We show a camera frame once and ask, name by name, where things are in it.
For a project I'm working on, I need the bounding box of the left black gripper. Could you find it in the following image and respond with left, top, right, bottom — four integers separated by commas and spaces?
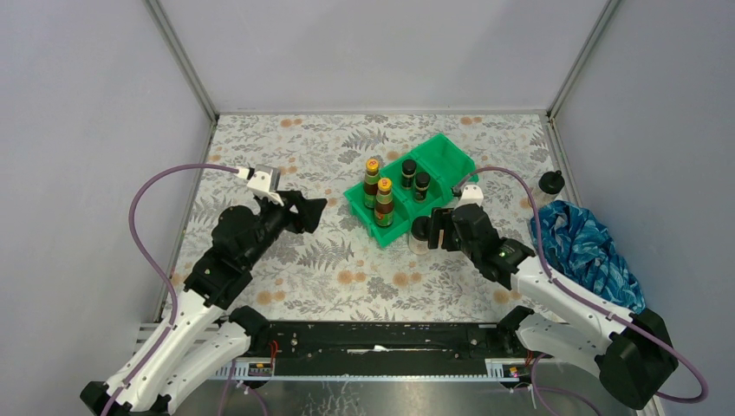
243, 192, 329, 270

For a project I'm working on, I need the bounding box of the large clear black lid jar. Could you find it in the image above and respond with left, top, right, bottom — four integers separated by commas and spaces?
408, 216, 430, 256

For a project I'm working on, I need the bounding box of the green cap chili sauce bottle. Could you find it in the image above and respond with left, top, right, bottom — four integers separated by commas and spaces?
374, 178, 394, 228

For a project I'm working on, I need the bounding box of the small black cap spice jar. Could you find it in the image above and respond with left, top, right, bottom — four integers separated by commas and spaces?
400, 159, 417, 190

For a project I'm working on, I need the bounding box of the yellow cap sauce bottle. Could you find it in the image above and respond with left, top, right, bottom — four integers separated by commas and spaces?
362, 158, 381, 210

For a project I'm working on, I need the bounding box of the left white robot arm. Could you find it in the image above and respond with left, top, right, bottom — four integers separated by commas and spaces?
80, 191, 327, 415

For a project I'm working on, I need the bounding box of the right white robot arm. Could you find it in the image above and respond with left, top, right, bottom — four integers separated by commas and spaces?
423, 204, 679, 410

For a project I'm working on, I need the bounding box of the green bin near section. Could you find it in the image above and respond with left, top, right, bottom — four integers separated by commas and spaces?
344, 173, 416, 248

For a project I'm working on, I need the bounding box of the right clear black lid jar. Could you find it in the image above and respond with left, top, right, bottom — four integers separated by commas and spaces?
535, 171, 565, 205

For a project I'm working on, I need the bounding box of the blue patterned cloth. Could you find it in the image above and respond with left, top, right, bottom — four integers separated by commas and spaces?
529, 200, 647, 314

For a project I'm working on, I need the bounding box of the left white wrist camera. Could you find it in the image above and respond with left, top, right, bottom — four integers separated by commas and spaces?
237, 165, 284, 206

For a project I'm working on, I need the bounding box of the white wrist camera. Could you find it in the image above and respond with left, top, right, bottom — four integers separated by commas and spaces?
452, 184, 484, 208
237, 165, 284, 206

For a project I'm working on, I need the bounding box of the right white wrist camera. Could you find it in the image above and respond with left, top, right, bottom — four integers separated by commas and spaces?
452, 184, 484, 208

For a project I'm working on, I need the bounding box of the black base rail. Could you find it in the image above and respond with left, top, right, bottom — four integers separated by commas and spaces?
243, 321, 539, 367

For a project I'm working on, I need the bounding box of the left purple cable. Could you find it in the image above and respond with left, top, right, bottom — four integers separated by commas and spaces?
97, 163, 271, 416

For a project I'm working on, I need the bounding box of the purple cable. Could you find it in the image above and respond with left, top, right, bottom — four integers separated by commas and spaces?
97, 163, 271, 416
451, 166, 710, 416

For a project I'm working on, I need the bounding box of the white slotted cable duct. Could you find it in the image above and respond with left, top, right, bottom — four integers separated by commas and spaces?
233, 359, 522, 382

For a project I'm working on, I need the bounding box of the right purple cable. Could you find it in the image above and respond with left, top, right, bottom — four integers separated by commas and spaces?
451, 166, 710, 416

